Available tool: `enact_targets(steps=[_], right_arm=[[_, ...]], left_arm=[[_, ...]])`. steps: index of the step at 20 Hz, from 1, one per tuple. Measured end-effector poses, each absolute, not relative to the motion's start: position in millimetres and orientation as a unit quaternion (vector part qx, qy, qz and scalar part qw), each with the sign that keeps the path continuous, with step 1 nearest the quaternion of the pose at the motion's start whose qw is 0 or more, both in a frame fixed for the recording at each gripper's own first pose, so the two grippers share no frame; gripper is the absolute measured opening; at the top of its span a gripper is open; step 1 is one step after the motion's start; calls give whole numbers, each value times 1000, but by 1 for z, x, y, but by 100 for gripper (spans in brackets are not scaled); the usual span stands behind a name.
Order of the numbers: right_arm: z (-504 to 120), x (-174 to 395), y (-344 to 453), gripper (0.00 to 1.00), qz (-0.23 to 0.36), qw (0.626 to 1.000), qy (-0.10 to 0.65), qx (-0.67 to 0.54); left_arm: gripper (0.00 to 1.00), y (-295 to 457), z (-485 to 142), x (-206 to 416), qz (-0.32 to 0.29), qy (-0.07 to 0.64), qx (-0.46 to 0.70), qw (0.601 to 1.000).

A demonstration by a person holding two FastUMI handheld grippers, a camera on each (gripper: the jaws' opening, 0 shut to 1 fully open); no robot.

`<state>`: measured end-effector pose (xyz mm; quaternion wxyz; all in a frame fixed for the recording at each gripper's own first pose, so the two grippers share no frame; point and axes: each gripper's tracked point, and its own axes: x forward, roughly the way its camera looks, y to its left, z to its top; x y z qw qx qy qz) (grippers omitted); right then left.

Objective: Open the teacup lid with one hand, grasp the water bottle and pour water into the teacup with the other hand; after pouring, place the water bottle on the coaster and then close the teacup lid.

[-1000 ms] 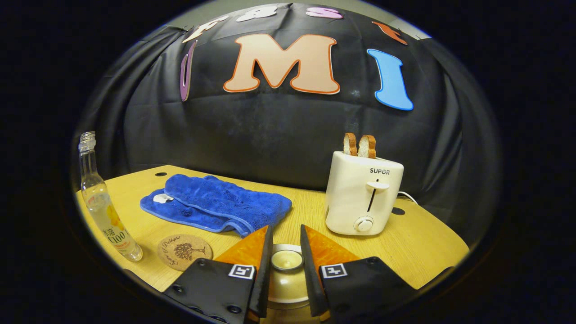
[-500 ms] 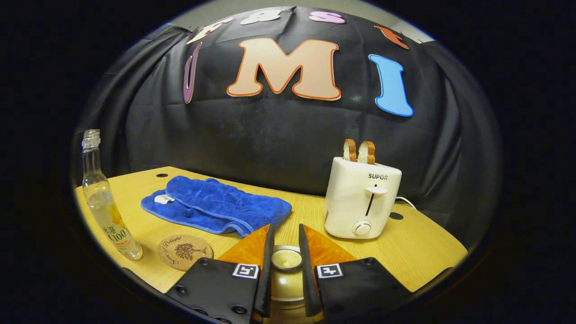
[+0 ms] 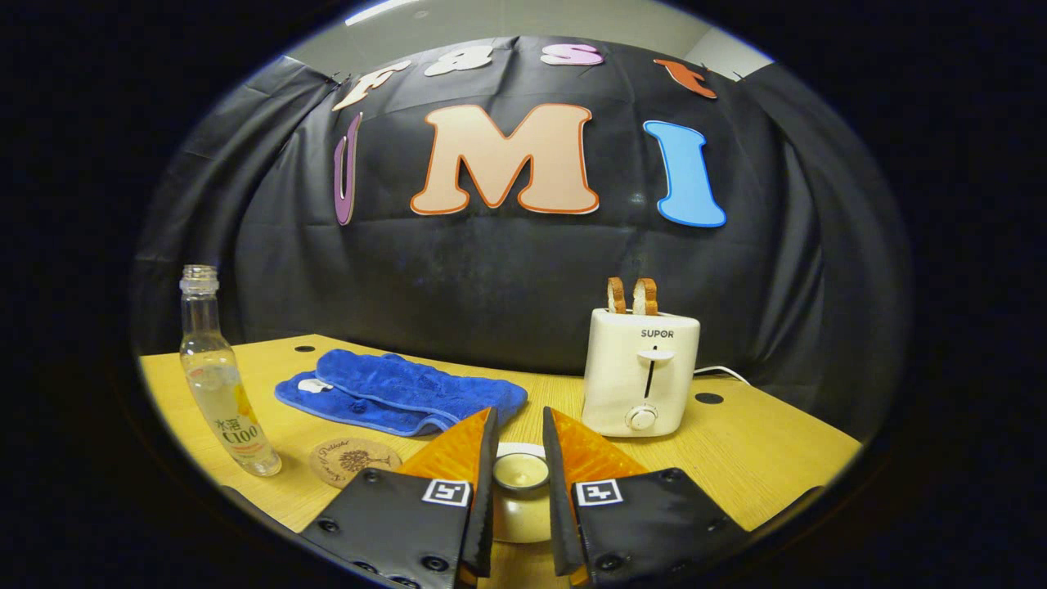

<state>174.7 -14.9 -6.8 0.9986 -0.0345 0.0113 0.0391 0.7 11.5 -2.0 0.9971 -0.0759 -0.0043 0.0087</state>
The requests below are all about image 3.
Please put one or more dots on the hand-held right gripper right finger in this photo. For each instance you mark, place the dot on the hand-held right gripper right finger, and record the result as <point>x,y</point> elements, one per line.
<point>560,523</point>

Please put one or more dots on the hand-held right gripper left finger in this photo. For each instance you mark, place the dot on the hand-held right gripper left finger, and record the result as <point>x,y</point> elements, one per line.
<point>483,523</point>

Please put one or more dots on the cream teacup lid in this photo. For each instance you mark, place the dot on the cream teacup lid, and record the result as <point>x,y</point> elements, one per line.
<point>521,515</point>

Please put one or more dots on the round cork coaster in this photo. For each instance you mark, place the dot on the round cork coaster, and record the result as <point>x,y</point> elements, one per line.
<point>352,462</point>

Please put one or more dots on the clear plastic water bottle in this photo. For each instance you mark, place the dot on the clear plastic water bottle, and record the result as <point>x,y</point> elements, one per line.
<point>217,384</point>

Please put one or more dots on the blue towel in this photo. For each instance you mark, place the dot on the blue towel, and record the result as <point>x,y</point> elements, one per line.
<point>401,393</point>

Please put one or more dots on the white toaster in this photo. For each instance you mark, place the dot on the white toaster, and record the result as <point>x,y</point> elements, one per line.
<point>622,368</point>

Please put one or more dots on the black backdrop cloth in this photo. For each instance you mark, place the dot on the black backdrop cloth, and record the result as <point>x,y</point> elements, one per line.
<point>507,278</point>

